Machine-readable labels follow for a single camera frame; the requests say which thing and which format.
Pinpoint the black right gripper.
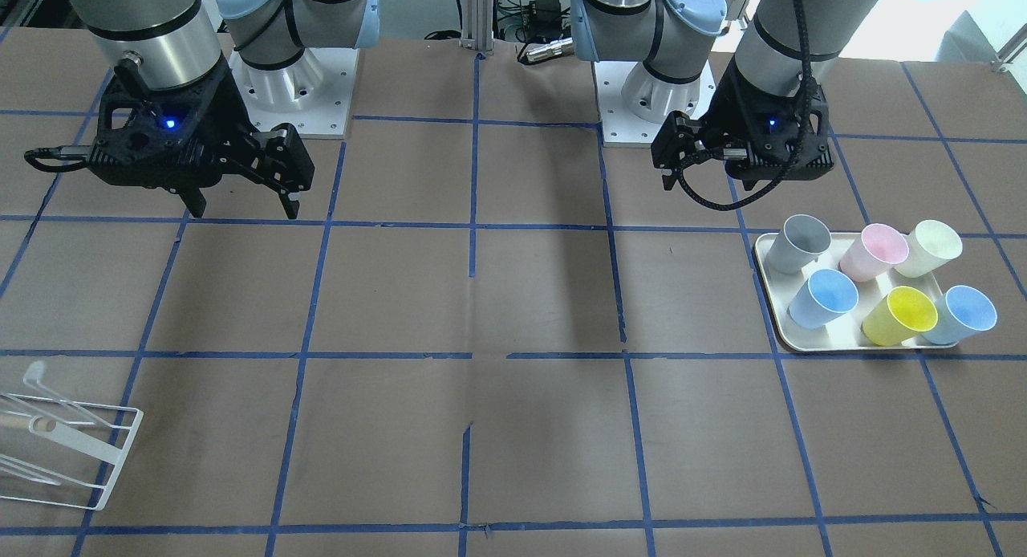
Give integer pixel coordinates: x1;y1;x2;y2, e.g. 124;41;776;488
85;59;315;220

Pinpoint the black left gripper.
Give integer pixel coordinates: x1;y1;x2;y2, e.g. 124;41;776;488
652;60;835;191

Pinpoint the light blue plastic cup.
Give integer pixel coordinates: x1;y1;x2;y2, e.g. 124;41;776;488
786;269;859;330

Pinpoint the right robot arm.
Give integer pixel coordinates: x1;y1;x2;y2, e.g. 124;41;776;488
23;0;380;219

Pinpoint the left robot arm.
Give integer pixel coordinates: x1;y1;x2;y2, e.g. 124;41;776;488
569;0;879;205

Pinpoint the grey plastic cup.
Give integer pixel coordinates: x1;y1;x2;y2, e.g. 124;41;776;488
766;214;832;274

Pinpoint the pink plastic cup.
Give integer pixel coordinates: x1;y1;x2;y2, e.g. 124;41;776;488
838;223;910;283

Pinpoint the cream plastic cup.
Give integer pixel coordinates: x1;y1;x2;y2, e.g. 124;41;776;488
895;219;964;279

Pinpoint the yellow plastic cup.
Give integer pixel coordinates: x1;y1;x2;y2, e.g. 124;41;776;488
861;286;939;346

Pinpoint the silver cylindrical connector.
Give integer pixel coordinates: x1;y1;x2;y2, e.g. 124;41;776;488
518;37;574;66

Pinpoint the black power adapter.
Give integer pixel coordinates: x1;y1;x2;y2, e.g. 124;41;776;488
529;0;562;22

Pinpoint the cream plastic tray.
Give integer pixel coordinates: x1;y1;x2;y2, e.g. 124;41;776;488
753;232;957;352

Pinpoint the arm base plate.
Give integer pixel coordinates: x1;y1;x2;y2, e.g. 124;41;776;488
229;48;360;140
593;61;716;148

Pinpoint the black braided cable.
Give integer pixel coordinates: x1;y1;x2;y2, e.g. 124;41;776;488
679;0;819;213

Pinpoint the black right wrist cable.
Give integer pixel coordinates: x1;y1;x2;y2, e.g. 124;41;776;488
24;145;96;173

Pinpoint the aluminium frame post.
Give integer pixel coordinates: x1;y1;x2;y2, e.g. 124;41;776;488
459;0;495;55

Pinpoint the white wire cup rack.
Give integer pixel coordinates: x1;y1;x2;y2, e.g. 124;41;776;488
2;360;144;512

